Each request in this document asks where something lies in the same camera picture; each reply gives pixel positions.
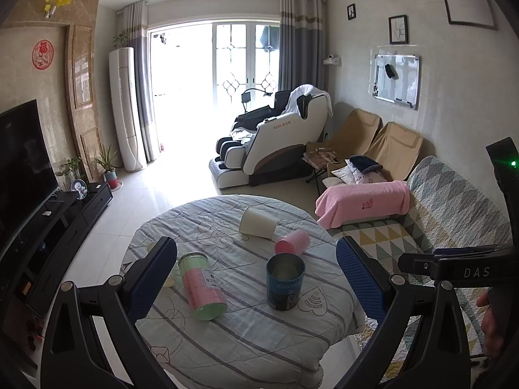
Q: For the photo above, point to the red round wall decoration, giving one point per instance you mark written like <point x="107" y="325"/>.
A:
<point x="42" y="54"/>

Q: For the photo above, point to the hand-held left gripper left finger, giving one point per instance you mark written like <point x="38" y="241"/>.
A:
<point x="151" y="281"/>

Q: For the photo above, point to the pink blanket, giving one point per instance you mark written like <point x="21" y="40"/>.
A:
<point x="361" y="202"/>

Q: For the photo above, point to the pink and green tin can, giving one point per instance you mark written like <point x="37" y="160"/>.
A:
<point x="202" y="291"/>

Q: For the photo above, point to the white cup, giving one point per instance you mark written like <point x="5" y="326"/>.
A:
<point x="257" y="223"/>

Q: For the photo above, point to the pale green round lid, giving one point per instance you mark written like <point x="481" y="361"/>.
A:
<point x="175" y="278"/>

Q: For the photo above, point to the wall whiteboard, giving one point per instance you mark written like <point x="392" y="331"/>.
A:
<point x="401" y="83"/>

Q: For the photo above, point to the white patterned pillow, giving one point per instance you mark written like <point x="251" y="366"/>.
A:
<point x="348" y="176"/>

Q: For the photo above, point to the grey curtain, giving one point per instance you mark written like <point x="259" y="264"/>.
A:
<point x="302" y="48"/>
<point x="142" y="81"/>

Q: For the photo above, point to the white cloth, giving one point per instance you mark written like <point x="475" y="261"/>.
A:
<point x="292" y="99"/>

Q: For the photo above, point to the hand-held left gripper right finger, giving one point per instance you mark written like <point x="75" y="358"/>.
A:
<point x="361" y="279"/>

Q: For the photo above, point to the tiny black picture frame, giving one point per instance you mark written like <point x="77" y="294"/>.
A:
<point x="351" y="11"/>

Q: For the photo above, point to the glass balcony door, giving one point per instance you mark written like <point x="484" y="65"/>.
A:
<point x="211" y="89"/>

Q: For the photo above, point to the small folding table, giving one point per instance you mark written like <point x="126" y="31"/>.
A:
<point x="322" y="158"/>

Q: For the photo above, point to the sofa with triangle-pattern cover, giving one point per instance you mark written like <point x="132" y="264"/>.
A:
<point x="446" y="210"/>

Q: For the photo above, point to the white standing air conditioner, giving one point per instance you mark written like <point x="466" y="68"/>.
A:
<point x="126" y="109"/>

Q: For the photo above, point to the pink cup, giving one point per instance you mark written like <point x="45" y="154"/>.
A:
<point x="292" y="242"/>

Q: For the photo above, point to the black television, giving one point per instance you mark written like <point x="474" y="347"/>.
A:
<point x="24" y="170"/>

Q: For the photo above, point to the black phone stand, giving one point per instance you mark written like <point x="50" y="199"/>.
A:
<point x="246" y="99"/>

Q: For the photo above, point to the black television stand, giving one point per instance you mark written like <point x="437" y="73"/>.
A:
<point x="61" y="231"/>

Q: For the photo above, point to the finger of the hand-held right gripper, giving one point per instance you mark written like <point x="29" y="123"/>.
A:
<point x="446" y="267"/>
<point x="474" y="250"/>

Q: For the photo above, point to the black whiteboard eraser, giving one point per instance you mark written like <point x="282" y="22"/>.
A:
<point x="391" y="71"/>

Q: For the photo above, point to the potted plant in red pot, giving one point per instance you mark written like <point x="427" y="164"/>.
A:
<point x="108" y="166"/>

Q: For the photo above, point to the dark blue cloth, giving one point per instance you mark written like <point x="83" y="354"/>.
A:
<point x="367" y="164"/>

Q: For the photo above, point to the black line-art picture frame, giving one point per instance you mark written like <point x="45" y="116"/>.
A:
<point x="398" y="29"/>

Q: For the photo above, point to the round table with striped cloth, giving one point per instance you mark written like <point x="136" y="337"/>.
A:
<point x="251" y="340"/>

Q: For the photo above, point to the leafy potted plant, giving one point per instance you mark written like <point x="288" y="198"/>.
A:
<point x="69" y="168"/>

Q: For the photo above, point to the white security camera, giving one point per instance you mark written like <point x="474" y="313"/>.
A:
<point x="332" y="59"/>

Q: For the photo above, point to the round photo plate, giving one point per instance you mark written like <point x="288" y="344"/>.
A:
<point x="79" y="188"/>

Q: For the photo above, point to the blue tin can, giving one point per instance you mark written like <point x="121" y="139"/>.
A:
<point x="286" y="289"/>

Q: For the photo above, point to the person's right hand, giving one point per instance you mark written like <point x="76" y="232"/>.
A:
<point x="491" y="332"/>

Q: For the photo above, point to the tan folding chair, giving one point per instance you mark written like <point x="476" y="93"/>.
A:
<point x="352" y="133"/>
<point x="399" y="146"/>

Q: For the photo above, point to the white massage chair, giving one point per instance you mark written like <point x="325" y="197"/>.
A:
<point x="279" y="146"/>

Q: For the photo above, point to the small green plant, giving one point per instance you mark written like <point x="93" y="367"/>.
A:
<point x="121" y="39"/>

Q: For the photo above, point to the cream round lid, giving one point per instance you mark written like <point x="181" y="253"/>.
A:
<point x="151" y="246"/>

